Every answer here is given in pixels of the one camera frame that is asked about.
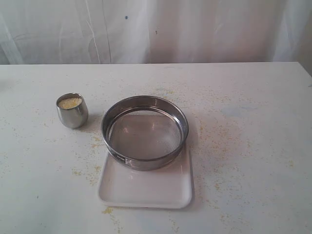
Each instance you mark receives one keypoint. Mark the round stainless steel sieve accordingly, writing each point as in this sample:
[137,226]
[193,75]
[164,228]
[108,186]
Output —
[143,161]

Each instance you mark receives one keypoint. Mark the small stainless steel cup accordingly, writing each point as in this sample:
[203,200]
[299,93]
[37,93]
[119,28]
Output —
[76,117]

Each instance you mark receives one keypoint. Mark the yellow and white grain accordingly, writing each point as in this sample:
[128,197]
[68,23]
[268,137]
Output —
[69,103]

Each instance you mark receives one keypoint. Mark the white rectangular plastic tray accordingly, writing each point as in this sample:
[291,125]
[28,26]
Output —
[170,187]

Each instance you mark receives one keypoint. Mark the white backdrop curtain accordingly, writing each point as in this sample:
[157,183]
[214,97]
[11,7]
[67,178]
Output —
[153,31]

